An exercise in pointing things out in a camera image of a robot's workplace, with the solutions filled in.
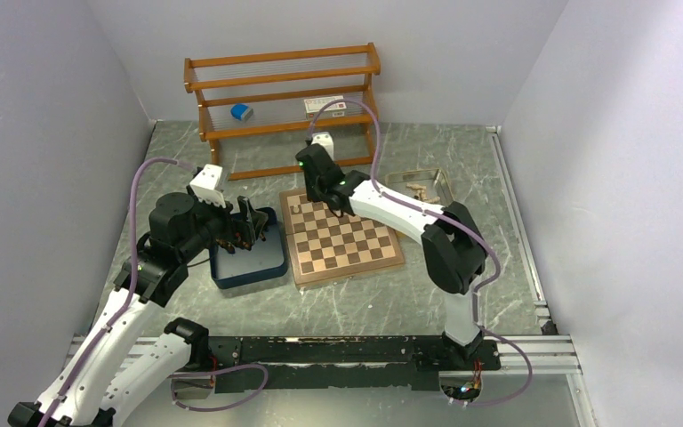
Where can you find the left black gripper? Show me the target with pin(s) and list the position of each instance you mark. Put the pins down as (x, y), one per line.
(248, 229)

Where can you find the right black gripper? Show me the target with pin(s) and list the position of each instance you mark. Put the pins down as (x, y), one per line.
(310, 193)

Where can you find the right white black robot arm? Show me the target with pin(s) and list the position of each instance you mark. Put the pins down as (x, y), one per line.
(453, 249)

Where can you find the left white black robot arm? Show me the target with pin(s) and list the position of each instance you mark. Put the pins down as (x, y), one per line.
(90, 391)

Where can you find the dark chess pieces pile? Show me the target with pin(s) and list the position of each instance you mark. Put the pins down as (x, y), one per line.
(232, 246)

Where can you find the wooden chess board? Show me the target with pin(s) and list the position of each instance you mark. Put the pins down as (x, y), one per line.
(323, 247)

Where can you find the blue metal tin tray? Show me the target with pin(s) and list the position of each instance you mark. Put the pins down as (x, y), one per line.
(266, 260)

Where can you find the white red card box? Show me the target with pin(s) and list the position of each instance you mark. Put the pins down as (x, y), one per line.
(327, 106)

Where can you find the wooden two-tier shelf rack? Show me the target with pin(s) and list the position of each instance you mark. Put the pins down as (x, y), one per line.
(274, 85)

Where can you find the blue eraser block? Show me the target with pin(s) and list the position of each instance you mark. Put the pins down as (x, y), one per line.
(241, 112)

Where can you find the gold metal tin tray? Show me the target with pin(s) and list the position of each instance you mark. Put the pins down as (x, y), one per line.
(426, 185)

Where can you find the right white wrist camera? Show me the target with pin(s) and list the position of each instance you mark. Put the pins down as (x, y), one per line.
(325, 140)

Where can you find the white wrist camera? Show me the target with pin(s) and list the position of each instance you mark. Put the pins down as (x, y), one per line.
(206, 185)
(325, 140)

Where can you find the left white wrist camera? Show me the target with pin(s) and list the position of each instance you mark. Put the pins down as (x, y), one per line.
(206, 185)

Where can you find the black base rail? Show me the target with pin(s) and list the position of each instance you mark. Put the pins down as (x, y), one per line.
(372, 361)

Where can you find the aluminium frame rail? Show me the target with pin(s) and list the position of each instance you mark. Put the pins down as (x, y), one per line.
(550, 354)

